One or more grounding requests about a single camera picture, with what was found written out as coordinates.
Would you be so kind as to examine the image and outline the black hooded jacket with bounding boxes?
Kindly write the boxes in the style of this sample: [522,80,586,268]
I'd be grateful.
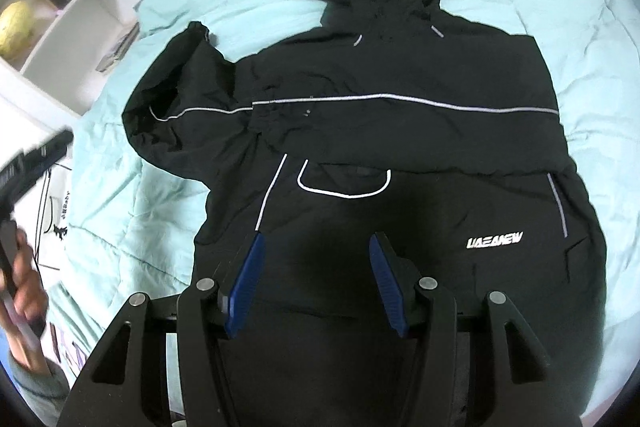
[121,0,608,427]

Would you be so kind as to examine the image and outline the yellow ball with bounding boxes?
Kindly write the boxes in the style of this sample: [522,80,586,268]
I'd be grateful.
[0,1,39,58]

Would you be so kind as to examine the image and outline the person's left forearm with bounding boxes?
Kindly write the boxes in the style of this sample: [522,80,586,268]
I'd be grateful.
[7,347,72,414]

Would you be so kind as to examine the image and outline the white shelf unit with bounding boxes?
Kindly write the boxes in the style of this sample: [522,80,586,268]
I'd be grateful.
[0,0,143,118]

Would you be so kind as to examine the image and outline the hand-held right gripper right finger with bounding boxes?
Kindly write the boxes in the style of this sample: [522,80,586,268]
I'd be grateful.
[368,232,583,427]

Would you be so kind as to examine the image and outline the purple printed cloth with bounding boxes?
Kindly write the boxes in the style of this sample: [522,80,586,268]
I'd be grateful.
[49,324,95,374]

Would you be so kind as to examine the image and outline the light teal blanket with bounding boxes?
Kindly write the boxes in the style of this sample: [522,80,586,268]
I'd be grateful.
[47,0,640,427]

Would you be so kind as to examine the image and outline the white printed cloth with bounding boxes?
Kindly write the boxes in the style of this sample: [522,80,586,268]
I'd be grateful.
[34,156,77,269]

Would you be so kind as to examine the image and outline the stack of books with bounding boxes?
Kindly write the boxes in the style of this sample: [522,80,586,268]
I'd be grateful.
[95,22,141,72]

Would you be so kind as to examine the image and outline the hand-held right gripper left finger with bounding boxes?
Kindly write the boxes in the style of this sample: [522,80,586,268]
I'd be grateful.
[56,232,266,427]

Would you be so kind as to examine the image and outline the person's left hand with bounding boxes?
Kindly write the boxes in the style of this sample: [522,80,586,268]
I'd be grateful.
[0,227,52,375]

